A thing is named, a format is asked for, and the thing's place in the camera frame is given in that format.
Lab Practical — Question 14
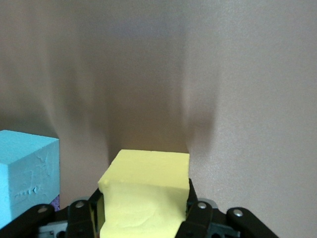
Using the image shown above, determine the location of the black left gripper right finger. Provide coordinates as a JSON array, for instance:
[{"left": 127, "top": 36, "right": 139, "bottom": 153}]
[{"left": 174, "top": 178, "right": 279, "bottom": 238}]

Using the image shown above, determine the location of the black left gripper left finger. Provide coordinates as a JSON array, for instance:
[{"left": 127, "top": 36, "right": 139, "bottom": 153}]
[{"left": 4, "top": 187, "right": 104, "bottom": 238}]

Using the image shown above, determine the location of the purple foam cube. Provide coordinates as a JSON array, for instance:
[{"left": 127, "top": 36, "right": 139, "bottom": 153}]
[{"left": 50, "top": 194, "right": 61, "bottom": 212}]

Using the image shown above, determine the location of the yellow foam cube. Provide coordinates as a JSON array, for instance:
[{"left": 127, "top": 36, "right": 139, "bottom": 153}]
[{"left": 98, "top": 149, "right": 191, "bottom": 238}]

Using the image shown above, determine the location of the light blue foam cube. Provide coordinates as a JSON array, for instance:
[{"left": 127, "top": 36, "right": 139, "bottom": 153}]
[{"left": 0, "top": 130, "right": 60, "bottom": 228}]

